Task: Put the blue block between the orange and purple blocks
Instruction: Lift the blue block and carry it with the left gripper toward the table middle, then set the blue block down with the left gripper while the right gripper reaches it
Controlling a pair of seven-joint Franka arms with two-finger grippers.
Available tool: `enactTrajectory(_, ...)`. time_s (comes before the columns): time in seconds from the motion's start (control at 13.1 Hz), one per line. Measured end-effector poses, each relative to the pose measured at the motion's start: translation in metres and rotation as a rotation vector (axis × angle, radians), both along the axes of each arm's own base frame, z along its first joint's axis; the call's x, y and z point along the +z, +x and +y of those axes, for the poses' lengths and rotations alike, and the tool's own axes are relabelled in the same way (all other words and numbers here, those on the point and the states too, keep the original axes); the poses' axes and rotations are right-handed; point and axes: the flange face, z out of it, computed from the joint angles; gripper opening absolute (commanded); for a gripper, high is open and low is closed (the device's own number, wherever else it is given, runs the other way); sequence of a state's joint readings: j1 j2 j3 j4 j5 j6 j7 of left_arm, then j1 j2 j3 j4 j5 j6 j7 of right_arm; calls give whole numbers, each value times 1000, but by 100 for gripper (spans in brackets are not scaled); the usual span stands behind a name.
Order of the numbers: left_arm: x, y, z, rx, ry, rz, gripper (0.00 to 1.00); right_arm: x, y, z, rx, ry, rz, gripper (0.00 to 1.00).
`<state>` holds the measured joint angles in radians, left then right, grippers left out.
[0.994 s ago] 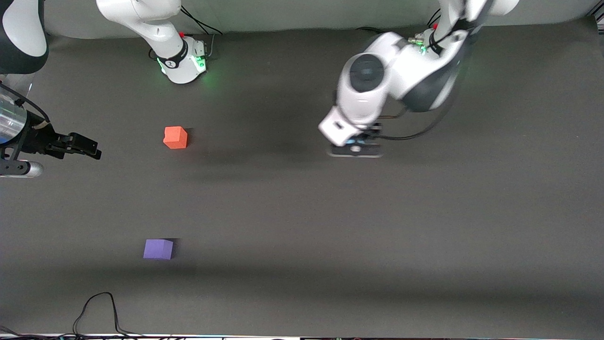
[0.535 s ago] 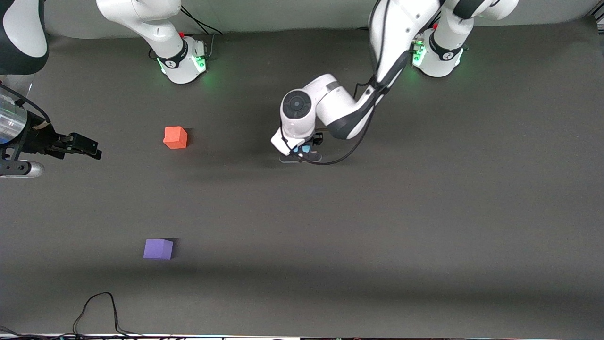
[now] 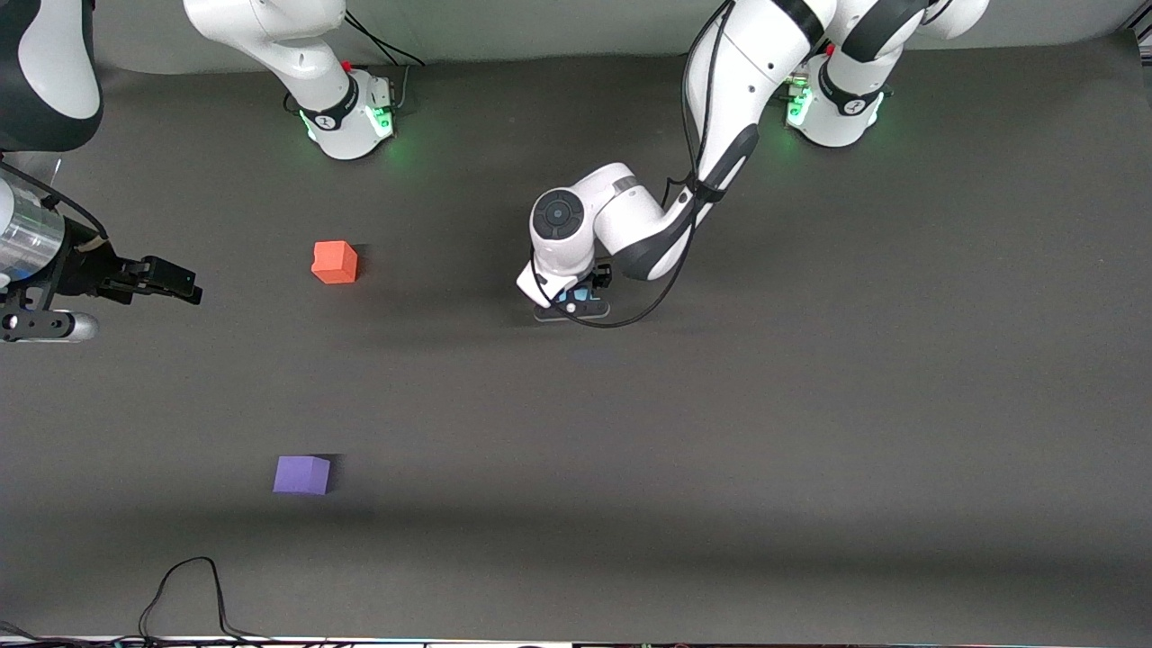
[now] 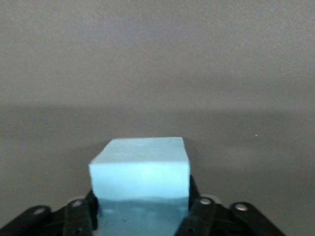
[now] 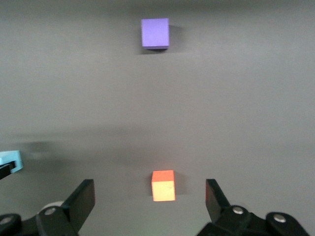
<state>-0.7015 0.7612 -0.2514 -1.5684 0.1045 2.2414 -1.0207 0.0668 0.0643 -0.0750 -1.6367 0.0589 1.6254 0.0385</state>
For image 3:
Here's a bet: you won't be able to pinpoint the purple foam block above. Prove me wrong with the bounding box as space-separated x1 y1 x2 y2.
273 455 331 496

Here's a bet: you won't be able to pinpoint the orange foam block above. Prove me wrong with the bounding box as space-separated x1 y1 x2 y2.
311 240 359 285

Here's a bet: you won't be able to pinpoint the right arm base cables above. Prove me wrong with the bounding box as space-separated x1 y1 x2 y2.
345 9 426 111

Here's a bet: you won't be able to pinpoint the looped black table cable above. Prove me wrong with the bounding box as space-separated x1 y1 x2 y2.
138 556 271 645

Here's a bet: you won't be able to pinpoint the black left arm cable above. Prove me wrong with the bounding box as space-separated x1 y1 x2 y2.
531 0 734 329

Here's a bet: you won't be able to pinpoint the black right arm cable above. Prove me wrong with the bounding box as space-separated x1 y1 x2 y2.
0 160 111 242

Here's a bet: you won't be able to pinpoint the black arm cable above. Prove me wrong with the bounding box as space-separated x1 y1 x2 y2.
531 0 734 329
0 160 111 242

